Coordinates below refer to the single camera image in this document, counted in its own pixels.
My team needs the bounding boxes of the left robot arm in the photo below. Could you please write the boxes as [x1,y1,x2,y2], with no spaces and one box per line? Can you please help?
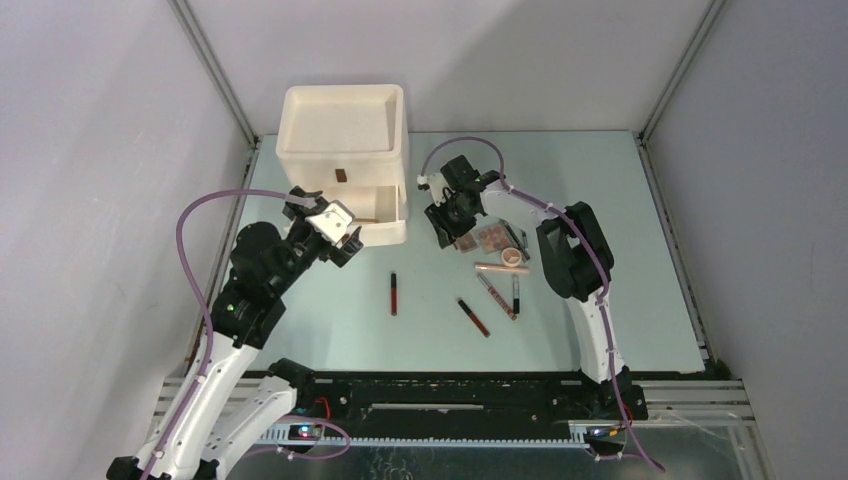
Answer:
[106,188,362,479]

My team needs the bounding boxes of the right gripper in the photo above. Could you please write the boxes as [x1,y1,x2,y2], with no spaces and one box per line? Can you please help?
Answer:
[423,192,477,250]

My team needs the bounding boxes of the dark red lip gloss tube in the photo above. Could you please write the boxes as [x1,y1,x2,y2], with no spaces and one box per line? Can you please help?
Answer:
[457,298,491,338]

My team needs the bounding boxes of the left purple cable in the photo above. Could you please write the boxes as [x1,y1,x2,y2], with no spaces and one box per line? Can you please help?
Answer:
[139,189,352,480]

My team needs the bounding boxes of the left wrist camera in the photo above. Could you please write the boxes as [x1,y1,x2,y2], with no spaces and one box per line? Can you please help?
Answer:
[306,201,355,245]

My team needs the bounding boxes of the pink concealer tube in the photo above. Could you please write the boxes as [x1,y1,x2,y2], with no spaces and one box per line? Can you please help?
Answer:
[474,263,530,275]

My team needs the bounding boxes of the red lettered lip gloss tube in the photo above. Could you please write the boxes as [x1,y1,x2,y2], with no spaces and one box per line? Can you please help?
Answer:
[477,273,517,321]

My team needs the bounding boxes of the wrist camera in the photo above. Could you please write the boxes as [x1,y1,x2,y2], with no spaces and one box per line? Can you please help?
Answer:
[306,201,355,245]
[416,173,453,205]

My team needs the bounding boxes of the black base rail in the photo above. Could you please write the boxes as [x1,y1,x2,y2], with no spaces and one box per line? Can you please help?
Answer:
[280,368,648,441]

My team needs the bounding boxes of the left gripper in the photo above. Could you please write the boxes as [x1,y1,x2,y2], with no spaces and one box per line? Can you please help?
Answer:
[270,187,362,296]

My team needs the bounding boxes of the red lip gloss black cap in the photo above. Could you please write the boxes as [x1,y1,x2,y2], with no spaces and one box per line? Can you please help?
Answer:
[390,271,398,316]

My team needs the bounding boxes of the long eyeshadow palette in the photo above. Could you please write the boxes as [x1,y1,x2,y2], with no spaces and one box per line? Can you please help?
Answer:
[453,231,480,254]

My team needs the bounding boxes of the small square blush palette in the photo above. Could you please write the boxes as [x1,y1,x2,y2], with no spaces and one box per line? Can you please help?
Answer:
[475,224,513,254]

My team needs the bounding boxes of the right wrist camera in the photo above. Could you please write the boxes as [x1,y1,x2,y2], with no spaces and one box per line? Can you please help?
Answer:
[416,173,453,205]

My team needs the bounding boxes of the white drawer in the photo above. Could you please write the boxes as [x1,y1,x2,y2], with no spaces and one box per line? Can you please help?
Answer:
[290,186,408,247]

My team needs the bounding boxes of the round cream compact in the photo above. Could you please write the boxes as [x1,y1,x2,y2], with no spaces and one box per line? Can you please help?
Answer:
[500,247,523,268]

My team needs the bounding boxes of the aluminium frame rail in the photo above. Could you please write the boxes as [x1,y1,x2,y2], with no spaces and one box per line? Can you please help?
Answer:
[167,0,259,147]

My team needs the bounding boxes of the black patterned eyeliner pen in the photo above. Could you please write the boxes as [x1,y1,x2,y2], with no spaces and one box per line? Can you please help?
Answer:
[503,221,532,262]

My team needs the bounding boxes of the patterned silver eyeliner pen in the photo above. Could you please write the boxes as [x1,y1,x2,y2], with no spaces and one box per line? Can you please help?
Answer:
[500,219,528,261]

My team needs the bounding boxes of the white drawer organizer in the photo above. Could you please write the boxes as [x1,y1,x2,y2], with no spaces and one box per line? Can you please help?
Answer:
[276,84,410,225]

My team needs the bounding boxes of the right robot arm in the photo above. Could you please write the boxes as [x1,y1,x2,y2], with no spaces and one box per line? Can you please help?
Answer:
[417,156,631,418]

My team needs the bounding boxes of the clear mascara tube black cap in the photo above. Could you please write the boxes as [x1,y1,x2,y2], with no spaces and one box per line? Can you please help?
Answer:
[512,274,521,315]

